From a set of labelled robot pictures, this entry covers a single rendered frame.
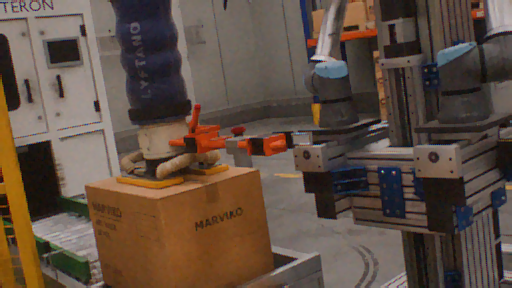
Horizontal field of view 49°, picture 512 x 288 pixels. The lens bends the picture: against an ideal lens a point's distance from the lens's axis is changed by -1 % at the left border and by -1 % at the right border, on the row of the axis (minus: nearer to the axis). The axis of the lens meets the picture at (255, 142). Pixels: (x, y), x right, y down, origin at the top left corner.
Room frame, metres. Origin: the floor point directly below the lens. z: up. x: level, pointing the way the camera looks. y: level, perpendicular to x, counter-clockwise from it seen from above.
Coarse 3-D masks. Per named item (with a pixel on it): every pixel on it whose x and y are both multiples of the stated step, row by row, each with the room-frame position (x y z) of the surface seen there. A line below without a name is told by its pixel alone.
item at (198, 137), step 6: (204, 132) 1.91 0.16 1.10; (210, 132) 1.89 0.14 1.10; (216, 132) 1.84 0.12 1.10; (186, 138) 1.83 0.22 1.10; (192, 138) 1.80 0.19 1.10; (198, 138) 1.80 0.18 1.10; (204, 138) 1.81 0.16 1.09; (210, 138) 1.83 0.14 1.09; (186, 144) 1.86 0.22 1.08; (192, 144) 1.82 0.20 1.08; (198, 144) 1.80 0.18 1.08; (186, 150) 1.85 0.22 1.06; (192, 150) 1.81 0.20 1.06; (198, 150) 1.80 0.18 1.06; (204, 150) 1.81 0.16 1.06; (210, 150) 1.82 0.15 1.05
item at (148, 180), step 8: (136, 168) 2.05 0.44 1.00; (120, 176) 2.10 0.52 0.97; (128, 176) 2.05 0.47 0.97; (136, 176) 2.02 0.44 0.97; (144, 176) 1.99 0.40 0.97; (152, 176) 1.94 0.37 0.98; (176, 176) 1.92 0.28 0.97; (136, 184) 1.97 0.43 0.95; (144, 184) 1.91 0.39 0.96; (152, 184) 1.86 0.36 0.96; (160, 184) 1.84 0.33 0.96; (168, 184) 1.86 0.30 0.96; (176, 184) 1.88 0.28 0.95
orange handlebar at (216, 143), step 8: (200, 128) 2.33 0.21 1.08; (208, 128) 2.21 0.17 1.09; (216, 128) 2.23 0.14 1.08; (224, 136) 1.78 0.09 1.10; (176, 144) 1.93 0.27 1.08; (184, 144) 1.89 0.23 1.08; (208, 144) 1.77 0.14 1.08; (216, 144) 1.73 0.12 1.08; (224, 144) 1.69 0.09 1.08; (240, 144) 1.63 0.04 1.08; (272, 144) 1.52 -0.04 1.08; (280, 144) 1.52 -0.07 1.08
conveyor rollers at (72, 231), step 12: (60, 216) 3.55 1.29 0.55; (72, 216) 3.48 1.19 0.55; (84, 216) 3.43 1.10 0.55; (36, 228) 3.33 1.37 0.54; (48, 228) 3.29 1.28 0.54; (60, 228) 3.24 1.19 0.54; (72, 228) 3.19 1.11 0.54; (84, 228) 3.14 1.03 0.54; (60, 240) 2.97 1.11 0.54; (72, 240) 2.92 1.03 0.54; (84, 240) 2.87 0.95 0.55; (84, 252) 2.67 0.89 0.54; (96, 252) 2.62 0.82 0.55; (48, 264) 2.57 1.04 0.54; (96, 264) 2.43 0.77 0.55; (72, 276) 2.36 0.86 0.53; (96, 276) 2.26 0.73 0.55
